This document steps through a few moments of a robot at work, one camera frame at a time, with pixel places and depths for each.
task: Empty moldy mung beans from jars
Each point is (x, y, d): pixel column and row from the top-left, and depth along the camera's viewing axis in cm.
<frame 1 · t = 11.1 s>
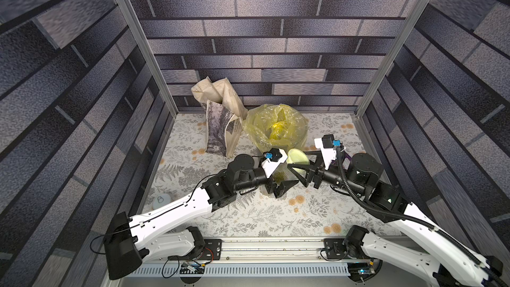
left hand: (290, 169, 63), fingers open
right hand: (291, 159, 60), fingers open
beige printed tote bag: (224, 115, 88), point 25 cm above the table
yellow plastic trash bag: (275, 125, 92), point 19 cm above the table

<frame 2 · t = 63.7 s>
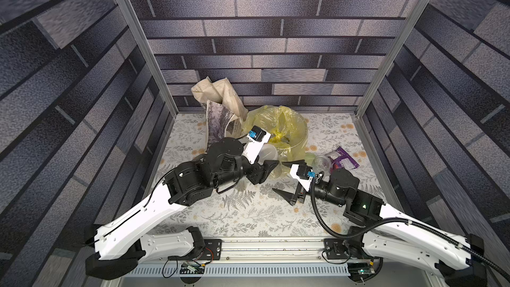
left hand: (271, 156, 57), fingers open
right hand: (278, 171, 63), fingers open
the named things where they were.

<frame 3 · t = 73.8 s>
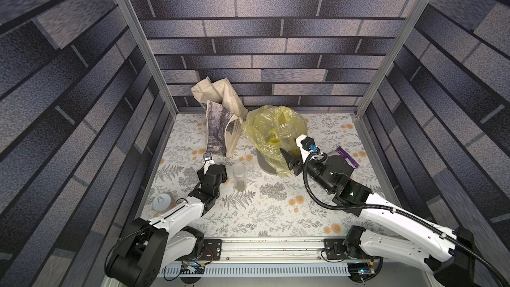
left hand: (215, 164, 88), fingers open
right hand: (288, 141, 68), fingers open
small clear jar: (240, 177, 79), point 16 cm above the table
the other named things where they were.

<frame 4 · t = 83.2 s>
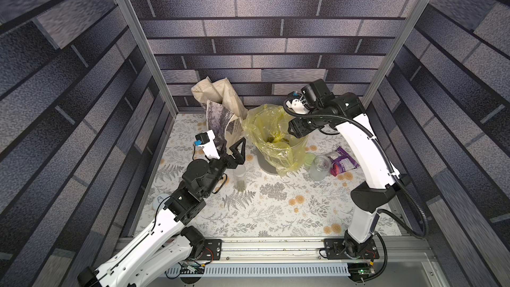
left hand: (236, 139, 65), fingers open
right hand: (296, 124, 73), fingers open
clear jar of mung beans: (320, 167, 84), point 13 cm above the table
the other named things where they were.

